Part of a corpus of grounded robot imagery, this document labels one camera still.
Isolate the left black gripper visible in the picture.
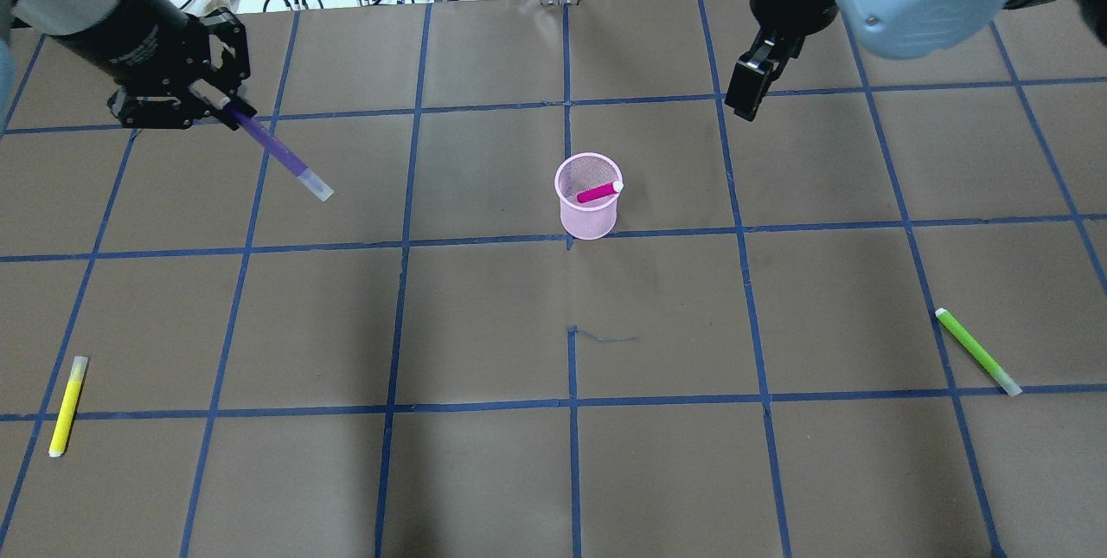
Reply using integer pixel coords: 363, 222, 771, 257
54, 0, 260, 131

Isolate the purple pen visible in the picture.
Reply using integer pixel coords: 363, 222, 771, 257
246, 120, 335, 202

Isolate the pink pen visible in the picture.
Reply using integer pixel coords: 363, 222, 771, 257
576, 180, 624, 206

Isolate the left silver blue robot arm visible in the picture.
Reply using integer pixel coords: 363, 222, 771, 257
9, 0, 257, 130

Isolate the pink mesh cup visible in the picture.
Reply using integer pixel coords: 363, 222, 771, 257
554, 152, 625, 241

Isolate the green pen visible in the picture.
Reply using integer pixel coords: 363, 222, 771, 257
934, 307, 1023, 397

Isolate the brown paper table mat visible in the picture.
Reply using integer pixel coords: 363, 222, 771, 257
3, 0, 1104, 557

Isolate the yellow pen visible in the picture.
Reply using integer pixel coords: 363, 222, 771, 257
48, 357, 87, 459

